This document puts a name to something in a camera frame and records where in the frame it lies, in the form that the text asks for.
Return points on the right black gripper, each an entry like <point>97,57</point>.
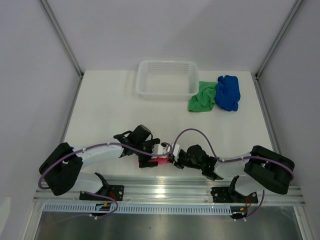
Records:
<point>177,164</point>

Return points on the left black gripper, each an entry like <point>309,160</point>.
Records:
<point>143,162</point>

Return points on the pink towel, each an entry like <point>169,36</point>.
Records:
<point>159,161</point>

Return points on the green towel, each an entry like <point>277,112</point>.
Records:
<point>204,100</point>

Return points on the white plastic basket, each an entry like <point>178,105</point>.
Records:
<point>167,80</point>

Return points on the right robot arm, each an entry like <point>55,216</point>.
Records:
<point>258,170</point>

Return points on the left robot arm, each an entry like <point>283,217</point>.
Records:
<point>62,172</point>

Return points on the blue towel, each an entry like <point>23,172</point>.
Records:
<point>228,93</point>

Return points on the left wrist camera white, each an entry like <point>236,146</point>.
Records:
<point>161,150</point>

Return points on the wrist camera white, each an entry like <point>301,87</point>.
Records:
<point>161,150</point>
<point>175,152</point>

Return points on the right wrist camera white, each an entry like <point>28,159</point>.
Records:
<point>175,152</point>

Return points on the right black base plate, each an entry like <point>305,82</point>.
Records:
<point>222,195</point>

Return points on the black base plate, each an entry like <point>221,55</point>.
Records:
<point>115,192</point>
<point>222,195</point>

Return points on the slotted cable duct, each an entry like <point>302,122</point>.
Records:
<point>126,208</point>

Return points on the aluminium mounting rail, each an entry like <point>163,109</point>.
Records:
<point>173,191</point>

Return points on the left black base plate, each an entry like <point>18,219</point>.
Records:
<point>115,192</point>

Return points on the left aluminium frame post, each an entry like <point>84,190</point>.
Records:
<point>54,23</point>

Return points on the aluminium frame post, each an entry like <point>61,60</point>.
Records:
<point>280,36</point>
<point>54,23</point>

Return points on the right aluminium frame post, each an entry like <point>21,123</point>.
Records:
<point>280,36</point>

